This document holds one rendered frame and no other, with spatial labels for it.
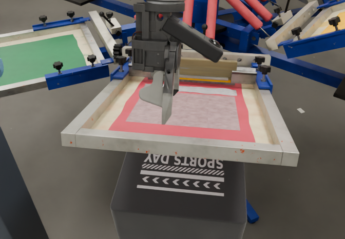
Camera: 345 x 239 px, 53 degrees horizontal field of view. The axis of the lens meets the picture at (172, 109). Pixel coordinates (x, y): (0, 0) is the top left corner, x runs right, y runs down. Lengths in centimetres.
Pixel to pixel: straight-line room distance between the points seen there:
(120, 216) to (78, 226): 113
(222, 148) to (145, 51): 34
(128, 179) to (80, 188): 126
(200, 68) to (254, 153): 62
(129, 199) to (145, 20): 73
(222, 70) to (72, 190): 150
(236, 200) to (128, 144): 49
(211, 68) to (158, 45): 80
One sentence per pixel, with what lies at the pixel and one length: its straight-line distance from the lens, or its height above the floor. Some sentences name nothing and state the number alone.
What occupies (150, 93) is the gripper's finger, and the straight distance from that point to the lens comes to 60.
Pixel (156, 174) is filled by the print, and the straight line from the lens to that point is 126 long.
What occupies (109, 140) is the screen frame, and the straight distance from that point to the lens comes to 87.
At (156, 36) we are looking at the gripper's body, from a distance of 62.
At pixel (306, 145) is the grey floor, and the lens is 288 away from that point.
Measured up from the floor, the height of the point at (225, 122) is 122.
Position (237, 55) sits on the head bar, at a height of 111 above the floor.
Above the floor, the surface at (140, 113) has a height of 121.
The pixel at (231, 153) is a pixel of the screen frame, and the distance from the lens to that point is 85.
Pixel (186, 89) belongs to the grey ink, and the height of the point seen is 114.
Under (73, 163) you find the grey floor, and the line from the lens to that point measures 266.
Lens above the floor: 192
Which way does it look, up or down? 40 degrees down
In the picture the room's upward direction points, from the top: straight up
